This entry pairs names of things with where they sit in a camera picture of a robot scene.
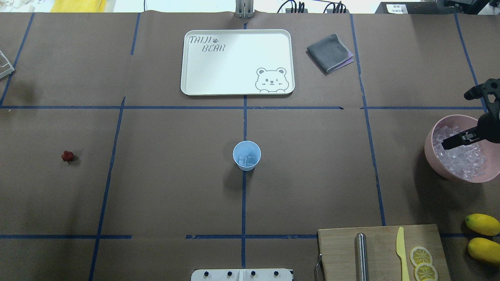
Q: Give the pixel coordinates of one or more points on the aluminium frame post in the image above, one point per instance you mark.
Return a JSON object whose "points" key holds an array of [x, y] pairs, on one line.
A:
{"points": [[244, 9]]}

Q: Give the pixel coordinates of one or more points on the pink bowl of ice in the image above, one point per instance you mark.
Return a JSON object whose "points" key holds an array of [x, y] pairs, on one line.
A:
{"points": [[474, 163]]}

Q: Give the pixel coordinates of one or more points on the wooden cutting board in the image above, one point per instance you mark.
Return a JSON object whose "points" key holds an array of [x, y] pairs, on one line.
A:
{"points": [[338, 249]]}

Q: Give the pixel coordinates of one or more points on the black steel muddler rod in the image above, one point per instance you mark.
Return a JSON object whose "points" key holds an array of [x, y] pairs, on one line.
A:
{"points": [[361, 257]]}

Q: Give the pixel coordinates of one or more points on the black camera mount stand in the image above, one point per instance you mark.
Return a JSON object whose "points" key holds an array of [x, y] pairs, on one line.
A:
{"points": [[471, 7]]}

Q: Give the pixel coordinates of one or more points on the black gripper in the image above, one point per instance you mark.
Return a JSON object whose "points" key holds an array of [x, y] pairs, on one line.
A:
{"points": [[490, 125]]}

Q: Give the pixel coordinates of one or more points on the lemon slice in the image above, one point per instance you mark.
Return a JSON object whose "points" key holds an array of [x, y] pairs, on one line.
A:
{"points": [[425, 271], [420, 255]]}

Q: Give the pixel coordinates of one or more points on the yellow plastic knife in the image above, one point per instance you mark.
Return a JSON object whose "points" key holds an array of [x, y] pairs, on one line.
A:
{"points": [[402, 253]]}

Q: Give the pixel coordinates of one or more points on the folded grey cloth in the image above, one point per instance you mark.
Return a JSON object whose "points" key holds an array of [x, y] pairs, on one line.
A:
{"points": [[330, 54]]}

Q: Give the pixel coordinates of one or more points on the yellow lemon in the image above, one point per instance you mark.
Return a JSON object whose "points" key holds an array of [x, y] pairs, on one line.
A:
{"points": [[483, 224], [485, 251]]}

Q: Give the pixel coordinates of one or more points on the white wire cup rack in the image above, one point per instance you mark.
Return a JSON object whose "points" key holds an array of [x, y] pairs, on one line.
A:
{"points": [[6, 67]]}

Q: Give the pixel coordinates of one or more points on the light blue plastic cup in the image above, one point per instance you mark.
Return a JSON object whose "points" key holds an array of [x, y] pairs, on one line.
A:
{"points": [[246, 148]]}

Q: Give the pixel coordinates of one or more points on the white crumpled tissue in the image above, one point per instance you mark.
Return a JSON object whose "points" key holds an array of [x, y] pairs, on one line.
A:
{"points": [[16, 5]]}

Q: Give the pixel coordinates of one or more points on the white bear serving tray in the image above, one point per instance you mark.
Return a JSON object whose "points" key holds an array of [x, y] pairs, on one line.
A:
{"points": [[237, 62]]}

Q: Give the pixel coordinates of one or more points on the yellow cloth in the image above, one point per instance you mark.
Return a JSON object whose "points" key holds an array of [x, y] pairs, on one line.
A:
{"points": [[83, 6]]}

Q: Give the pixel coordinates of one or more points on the red strawberry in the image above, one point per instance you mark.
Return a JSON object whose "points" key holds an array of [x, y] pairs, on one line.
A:
{"points": [[67, 156]]}

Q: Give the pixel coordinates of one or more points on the clear ice cube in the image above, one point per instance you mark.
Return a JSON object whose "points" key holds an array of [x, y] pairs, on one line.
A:
{"points": [[247, 160]]}

